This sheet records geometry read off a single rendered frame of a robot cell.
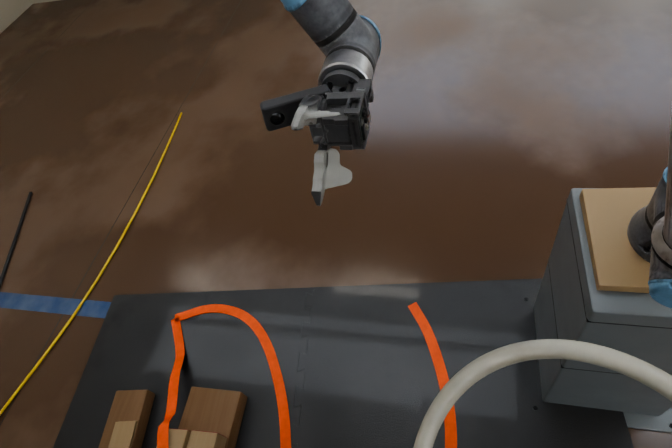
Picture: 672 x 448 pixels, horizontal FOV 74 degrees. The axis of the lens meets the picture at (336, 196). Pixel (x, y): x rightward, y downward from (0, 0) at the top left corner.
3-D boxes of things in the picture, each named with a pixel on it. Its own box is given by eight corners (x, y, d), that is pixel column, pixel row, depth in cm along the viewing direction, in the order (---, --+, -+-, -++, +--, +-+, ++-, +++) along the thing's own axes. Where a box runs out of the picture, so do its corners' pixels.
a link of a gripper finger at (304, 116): (330, 104, 55) (347, 104, 64) (285, 105, 57) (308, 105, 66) (330, 130, 56) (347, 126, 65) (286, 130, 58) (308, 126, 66)
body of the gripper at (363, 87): (357, 114, 63) (370, 66, 71) (300, 114, 65) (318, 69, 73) (364, 154, 69) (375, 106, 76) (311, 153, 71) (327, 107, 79)
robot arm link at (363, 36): (323, 26, 86) (354, 65, 91) (308, 62, 78) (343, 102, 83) (362, -1, 81) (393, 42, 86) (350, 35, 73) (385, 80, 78)
